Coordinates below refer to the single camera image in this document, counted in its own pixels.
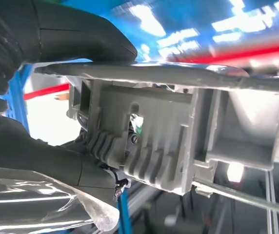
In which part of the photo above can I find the red barrier belt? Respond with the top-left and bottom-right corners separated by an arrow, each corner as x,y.
23,83 -> 69,101

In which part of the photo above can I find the clear plastic film cover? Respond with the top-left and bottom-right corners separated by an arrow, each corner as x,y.
0,168 -> 120,234

